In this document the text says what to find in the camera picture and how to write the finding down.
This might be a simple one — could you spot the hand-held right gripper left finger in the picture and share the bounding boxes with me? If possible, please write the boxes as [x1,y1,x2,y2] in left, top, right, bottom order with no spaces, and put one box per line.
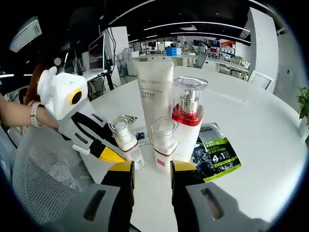
[71,160,136,232]

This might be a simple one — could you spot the gold skincare sachet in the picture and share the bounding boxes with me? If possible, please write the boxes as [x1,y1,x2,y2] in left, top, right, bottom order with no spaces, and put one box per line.
[117,114,138,123]

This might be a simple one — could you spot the ceiling air conditioner unit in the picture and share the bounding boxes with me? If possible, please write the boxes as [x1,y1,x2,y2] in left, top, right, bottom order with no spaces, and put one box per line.
[9,19,43,53]

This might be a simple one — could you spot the storage shelves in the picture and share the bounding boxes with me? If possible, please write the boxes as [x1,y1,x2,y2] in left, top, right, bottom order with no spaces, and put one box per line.
[217,60,251,80]

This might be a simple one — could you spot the small skincare bottle red label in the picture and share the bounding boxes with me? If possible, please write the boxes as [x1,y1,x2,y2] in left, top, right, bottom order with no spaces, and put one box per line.
[151,116,179,175]

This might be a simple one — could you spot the silver skincare sachet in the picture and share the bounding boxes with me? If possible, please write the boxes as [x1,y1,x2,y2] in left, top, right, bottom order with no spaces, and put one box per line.
[135,131,152,145]

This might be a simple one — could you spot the black computer monitor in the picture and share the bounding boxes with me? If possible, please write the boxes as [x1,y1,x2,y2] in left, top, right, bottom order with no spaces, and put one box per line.
[88,33,107,72]

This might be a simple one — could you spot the white standing desk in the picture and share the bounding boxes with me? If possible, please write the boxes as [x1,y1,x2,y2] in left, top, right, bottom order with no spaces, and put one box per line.
[84,69,114,91]

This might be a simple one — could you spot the small skincare bottle grey label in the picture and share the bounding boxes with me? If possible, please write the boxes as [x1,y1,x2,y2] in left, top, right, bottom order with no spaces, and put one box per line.
[108,116,145,171]

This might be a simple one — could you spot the blue crate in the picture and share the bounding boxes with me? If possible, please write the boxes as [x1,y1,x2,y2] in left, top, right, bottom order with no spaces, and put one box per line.
[166,47,182,56]

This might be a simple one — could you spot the green black skincare packet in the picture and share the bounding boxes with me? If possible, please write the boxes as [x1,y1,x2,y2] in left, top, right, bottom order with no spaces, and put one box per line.
[192,122,242,182]

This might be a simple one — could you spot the white cabinet counter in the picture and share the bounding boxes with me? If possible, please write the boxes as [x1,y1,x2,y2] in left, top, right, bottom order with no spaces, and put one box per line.
[131,54,196,66]

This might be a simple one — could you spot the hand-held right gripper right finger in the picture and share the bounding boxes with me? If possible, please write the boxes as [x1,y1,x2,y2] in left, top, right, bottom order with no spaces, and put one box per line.
[169,160,267,232]

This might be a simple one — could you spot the person's left hand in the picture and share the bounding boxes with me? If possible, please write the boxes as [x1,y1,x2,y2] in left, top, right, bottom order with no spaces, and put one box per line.
[42,106,60,129]

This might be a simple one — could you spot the green potted plant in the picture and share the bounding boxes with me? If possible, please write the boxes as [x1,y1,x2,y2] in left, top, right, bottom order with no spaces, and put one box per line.
[296,87,309,143]

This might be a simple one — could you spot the white wristwatch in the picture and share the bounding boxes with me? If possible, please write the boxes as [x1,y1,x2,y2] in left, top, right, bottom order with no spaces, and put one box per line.
[30,101,46,128]

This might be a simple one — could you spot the large white skincare pump bottle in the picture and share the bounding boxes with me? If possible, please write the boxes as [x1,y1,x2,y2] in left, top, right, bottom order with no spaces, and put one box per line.
[171,76,209,162]

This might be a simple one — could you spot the white skincare tube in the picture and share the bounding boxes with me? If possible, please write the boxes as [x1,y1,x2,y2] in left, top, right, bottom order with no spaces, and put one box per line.
[135,61,174,145]

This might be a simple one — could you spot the white mesh office chair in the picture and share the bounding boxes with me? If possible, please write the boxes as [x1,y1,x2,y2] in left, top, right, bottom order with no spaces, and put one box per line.
[12,125,116,225]

